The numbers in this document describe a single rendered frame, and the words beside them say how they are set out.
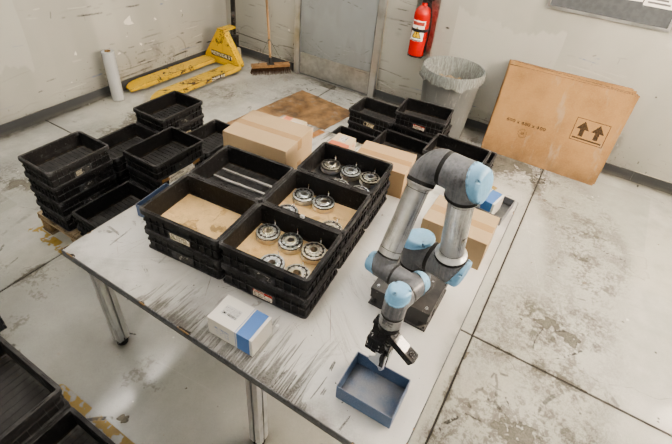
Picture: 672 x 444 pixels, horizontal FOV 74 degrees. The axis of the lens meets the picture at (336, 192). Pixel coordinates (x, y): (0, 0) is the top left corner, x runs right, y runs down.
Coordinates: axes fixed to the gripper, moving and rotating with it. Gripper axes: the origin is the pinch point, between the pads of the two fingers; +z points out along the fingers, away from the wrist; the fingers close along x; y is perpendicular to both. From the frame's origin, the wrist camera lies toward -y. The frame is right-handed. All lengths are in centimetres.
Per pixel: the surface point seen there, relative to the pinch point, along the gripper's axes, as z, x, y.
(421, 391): 6.1, -5.0, -13.9
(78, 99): 52, -126, 386
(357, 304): 3.5, -23.5, 23.1
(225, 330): 2, 20, 53
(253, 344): 2.6, 18.7, 41.4
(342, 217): -13, -50, 50
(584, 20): -91, -331, 5
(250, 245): -8, -11, 70
